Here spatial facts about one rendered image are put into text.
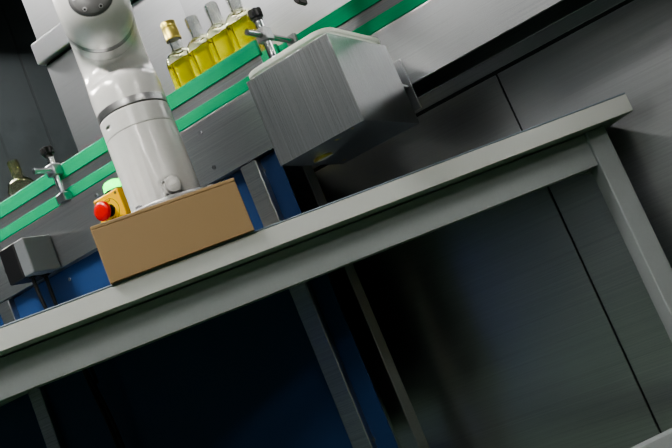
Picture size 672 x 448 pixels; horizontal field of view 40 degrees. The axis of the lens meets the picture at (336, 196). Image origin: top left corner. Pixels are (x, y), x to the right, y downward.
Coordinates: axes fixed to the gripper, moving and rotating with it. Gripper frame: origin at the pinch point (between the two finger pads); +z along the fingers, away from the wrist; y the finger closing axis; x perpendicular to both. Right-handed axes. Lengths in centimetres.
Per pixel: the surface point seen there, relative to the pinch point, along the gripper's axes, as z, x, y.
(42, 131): -84, -164, 223
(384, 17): 7.4, -13.7, -5.4
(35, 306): 26, -3, 94
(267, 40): 3.2, -2.1, 13.3
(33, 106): -96, -164, 223
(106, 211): 19, 8, 55
